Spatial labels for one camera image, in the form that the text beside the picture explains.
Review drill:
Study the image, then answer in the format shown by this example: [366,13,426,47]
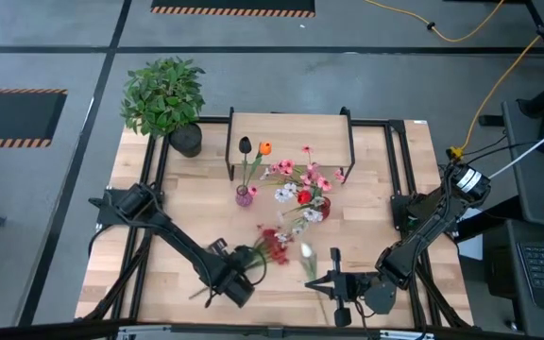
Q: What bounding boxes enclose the purple glass vase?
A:
[234,183,255,208]

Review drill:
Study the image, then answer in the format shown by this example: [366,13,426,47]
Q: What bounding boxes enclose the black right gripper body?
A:
[331,246,372,329]

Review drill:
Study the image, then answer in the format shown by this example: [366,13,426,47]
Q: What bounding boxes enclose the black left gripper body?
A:
[208,238,257,278]

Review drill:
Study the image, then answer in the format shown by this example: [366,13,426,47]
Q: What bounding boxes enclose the hazard-striped black floor mat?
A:
[150,0,316,19]
[0,88,69,149]

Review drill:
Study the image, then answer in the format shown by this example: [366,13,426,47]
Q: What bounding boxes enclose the white tulip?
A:
[298,241,330,327]

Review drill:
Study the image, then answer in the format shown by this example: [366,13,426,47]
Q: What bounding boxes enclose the wooden shelf with black legs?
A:
[224,106,357,185]

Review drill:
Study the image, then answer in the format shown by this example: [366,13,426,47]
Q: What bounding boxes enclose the green plant in black pot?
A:
[119,56,207,160]

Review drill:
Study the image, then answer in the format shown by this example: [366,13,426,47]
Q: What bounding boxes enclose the dark grey desk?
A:
[501,100,544,230]
[482,219,544,340]

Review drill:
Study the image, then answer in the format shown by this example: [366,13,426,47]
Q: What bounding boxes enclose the pink flower bunch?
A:
[246,144,348,213]

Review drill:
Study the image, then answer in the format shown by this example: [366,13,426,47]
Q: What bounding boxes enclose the white cable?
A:
[486,117,544,180]

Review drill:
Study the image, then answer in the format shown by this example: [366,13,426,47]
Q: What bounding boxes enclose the black cable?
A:
[460,134,540,166]

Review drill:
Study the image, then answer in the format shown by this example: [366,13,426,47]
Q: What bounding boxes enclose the black metal table frame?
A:
[76,115,474,340]

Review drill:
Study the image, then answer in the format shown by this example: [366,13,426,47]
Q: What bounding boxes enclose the silver aluminium bracket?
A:
[379,329,436,340]
[115,324,173,340]

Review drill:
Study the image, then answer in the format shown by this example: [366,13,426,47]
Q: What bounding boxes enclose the yellow cable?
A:
[364,0,507,43]
[445,3,544,162]

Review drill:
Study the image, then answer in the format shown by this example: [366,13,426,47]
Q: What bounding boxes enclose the red flower bunch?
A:
[187,224,297,301]

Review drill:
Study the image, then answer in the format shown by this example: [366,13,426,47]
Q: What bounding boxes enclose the orange tulip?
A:
[243,140,274,190]

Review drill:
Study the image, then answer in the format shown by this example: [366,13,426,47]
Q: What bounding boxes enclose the red tulip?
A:
[295,188,325,213]

